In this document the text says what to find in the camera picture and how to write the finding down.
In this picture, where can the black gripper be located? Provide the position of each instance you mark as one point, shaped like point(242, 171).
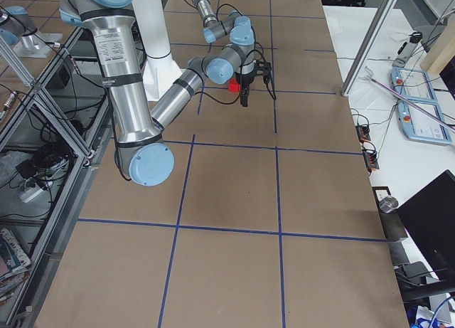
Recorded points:
point(246, 80)

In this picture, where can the red block carried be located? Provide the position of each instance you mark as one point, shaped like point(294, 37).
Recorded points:
point(234, 86)

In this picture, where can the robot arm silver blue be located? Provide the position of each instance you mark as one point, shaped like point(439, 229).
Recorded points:
point(142, 157)
point(217, 15)

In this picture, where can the orange electronics board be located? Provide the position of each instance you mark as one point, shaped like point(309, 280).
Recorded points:
point(369, 151)

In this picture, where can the metal cup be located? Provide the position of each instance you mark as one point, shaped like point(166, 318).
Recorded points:
point(388, 204)

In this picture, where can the black monitor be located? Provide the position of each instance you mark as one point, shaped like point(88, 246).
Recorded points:
point(428, 217)

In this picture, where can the white power strip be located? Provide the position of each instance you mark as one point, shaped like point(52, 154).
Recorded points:
point(29, 193)

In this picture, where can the stack of books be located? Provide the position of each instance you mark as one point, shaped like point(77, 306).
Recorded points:
point(15, 264)

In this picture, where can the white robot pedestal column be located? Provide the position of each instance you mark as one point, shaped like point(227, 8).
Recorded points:
point(160, 70)

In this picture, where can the aluminium frame post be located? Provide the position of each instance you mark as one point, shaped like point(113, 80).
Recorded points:
point(372, 33)

